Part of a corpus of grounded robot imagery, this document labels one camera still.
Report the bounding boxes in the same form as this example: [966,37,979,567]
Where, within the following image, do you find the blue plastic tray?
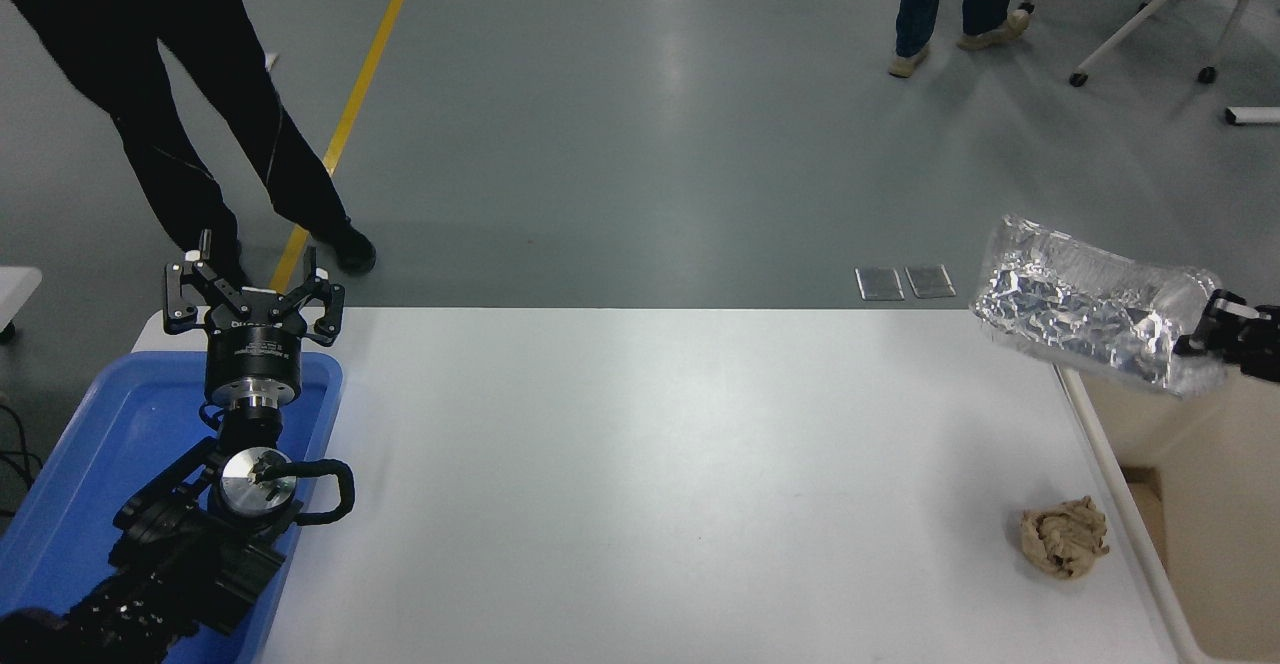
[0,349,345,664]

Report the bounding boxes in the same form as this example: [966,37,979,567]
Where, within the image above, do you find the white side table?
[0,267,43,343]

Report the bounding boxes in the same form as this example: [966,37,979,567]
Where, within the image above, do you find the silver floor outlet cover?
[856,265,906,300]
[905,262,957,297]

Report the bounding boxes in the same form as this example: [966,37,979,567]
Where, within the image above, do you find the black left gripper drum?
[206,304,305,389]

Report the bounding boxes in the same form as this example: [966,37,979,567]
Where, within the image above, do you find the black floor cables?
[0,402,47,517]

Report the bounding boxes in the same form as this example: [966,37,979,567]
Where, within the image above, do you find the large pale plastic bin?
[1055,359,1280,664]

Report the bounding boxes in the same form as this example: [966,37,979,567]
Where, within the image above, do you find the crumpled tan paper ball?
[1020,496,1111,580]

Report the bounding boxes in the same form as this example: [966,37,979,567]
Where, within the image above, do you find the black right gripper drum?
[1240,306,1280,383]

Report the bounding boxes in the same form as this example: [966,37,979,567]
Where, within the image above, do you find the silver foil plate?
[970,214,1231,397]

